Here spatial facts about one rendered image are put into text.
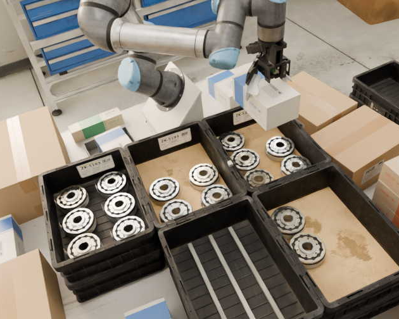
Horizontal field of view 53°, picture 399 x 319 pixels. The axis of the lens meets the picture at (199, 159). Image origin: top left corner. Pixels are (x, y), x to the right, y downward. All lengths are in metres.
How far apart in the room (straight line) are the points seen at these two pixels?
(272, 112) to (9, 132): 1.05
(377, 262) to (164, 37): 0.86
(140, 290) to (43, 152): 0.63
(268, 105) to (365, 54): 2.56
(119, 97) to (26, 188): 1.92
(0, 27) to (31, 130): 2.31
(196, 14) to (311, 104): 1.93
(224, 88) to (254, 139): 0.41
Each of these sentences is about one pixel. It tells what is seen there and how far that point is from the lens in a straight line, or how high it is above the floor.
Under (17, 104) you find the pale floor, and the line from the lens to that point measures 3.66.
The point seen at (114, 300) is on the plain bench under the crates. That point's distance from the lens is 1.36.
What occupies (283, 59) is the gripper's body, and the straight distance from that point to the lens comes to 1.20.
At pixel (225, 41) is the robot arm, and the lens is 1.07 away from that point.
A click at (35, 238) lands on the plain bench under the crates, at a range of 1.60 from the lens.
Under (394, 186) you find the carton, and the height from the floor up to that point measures 0.88.
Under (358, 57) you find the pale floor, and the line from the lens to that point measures 3.64.
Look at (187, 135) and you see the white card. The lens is 1.49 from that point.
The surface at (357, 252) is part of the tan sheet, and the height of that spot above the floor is 0.83.
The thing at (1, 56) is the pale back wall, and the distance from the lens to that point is 4.05.
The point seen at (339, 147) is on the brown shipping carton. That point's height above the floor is 0.86.
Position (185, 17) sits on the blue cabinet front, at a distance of 3.37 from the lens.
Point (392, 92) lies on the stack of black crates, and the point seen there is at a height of 0.49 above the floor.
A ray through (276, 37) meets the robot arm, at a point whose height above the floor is 1.32.
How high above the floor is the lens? 1.87
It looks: 45 degrees down
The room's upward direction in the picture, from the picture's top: 8 degrees counter-clockwise
